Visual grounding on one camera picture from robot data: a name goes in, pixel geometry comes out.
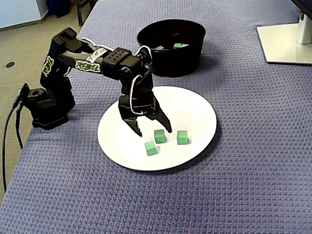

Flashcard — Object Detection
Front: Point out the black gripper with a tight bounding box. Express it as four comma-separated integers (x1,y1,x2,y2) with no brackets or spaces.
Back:
118,94,173,137

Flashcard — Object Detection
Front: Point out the white round plate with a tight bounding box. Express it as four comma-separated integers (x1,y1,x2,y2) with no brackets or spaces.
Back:
97,85,218,172

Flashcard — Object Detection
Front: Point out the black round bowl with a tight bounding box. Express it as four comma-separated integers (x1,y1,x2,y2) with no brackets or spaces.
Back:
136,19,206,78

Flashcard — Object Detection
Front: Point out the blue textured table cloth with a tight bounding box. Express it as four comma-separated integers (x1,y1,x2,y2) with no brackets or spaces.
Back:
0,0,312,234

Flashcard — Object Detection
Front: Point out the black controller board holder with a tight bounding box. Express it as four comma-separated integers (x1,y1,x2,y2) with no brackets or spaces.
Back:
17,82,31,104

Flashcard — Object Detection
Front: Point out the dark chair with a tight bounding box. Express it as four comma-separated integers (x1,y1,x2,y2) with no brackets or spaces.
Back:
75,0,98,27

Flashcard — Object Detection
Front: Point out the blue bin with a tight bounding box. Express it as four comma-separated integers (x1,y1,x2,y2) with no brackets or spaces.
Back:
45,0,72,18

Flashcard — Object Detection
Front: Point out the white monitor stand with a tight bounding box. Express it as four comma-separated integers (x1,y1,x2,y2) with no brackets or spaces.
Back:
256,11,312,65

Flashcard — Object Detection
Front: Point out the black monitor screen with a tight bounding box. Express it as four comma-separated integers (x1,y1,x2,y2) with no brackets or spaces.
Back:
290,0,312,14

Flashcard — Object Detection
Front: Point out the white red servo wire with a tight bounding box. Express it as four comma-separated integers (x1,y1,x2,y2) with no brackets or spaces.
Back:
128,74,147,115
135,45,153,72
78,36,115,53

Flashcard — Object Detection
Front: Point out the short black cable with plug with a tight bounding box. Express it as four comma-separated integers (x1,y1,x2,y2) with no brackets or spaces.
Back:
15,102,24,150

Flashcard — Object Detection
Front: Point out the long black cable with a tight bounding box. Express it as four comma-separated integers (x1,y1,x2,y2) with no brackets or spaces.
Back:
1,96,21,194

